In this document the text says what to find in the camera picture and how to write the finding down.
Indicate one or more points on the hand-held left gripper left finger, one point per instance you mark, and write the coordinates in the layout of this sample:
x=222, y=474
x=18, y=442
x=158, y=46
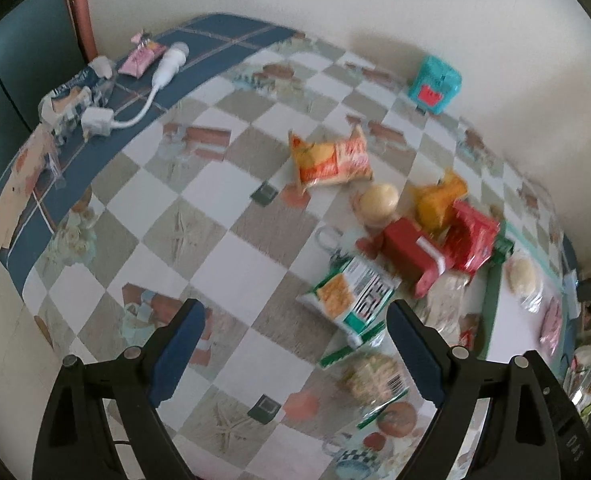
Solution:
x=175, y=355

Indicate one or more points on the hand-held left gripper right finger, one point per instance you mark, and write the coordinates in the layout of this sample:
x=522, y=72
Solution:
x=415, y=355

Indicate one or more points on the cookie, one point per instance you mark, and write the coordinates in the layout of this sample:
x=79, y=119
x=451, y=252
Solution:
x=370, y=375

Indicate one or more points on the small red snack packet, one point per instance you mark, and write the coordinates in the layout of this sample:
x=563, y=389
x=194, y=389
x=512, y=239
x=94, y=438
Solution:
x=469, y=335

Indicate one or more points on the beige cracker packet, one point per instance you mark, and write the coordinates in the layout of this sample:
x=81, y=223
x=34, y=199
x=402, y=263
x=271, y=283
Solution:
x=448, y=300

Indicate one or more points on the green and white cracker packet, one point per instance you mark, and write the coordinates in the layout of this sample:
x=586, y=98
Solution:
x=345, y=295

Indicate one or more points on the teal-edged shallow tray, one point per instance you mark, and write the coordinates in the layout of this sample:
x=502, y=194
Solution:
x=505, y=320

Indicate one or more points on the red and white box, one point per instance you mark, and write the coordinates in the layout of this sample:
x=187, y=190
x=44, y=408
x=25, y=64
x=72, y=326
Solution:
x=405, y=250

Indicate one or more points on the small round pale bun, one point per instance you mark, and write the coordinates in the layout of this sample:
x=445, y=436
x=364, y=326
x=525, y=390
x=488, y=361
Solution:
x=379, y=202

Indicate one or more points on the orange snack packet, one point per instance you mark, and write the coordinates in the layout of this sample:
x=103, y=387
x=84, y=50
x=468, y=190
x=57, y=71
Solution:
x=330, y=157

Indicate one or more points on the checked printed tablecloth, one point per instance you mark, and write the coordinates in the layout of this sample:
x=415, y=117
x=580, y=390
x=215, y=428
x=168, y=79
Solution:
x=215, y=260

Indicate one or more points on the large red snack packet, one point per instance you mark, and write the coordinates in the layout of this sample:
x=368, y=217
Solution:
x=473, y=237

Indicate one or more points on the round bun in clear wrapper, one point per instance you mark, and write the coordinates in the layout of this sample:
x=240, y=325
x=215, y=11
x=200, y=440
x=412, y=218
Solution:
x=523, y=272

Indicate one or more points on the green snack packet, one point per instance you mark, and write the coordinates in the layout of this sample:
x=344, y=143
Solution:
x=503, y=250

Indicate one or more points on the pink snack packet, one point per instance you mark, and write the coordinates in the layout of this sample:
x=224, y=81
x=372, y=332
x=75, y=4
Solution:
x=551, y=325
x=143, y=55

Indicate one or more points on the yellow snack packet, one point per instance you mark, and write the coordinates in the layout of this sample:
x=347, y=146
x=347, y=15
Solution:
x=435, y=202

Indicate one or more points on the white power strip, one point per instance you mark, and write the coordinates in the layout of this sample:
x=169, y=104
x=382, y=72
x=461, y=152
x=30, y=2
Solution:
x=570, y=281

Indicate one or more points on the black adapter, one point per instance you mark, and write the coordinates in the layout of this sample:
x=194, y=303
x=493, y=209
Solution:
x=589, y=288

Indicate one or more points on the brown cardboard piece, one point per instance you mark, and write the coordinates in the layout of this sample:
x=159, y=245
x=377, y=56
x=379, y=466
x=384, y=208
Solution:
x=10, y=195

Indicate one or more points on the white power adapter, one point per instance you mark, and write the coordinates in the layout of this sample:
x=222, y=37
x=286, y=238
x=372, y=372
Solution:
x=97, y=120

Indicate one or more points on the teal plastic container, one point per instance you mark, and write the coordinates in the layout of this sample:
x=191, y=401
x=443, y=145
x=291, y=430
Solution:
x=435, y=85

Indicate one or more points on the blue and white torn packet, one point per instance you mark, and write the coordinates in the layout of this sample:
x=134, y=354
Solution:
x=72, y=95

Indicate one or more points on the small white plug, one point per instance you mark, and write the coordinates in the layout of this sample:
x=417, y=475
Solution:
x=102, y=66

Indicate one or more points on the dark teal framed panel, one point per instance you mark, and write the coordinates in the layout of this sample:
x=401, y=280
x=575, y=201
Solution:
x=20, y=35

